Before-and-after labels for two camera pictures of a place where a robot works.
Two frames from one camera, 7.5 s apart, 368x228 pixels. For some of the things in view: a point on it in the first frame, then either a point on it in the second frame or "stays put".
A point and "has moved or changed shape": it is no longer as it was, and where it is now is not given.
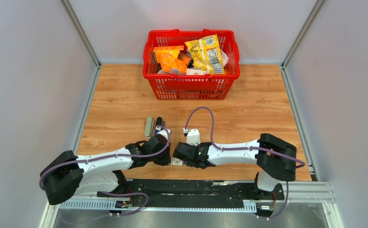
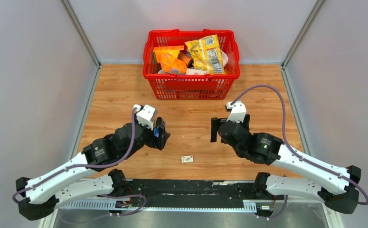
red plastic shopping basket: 191,87 stays put
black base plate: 190,192 stays put
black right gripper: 189,164 to 215,123
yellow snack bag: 206,55 stays put
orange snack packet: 173,64 stays put
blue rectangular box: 159,122 stays put
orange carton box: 172,51 stays put
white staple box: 176,161 has moved or changed shape
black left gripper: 166,160 to 158,142
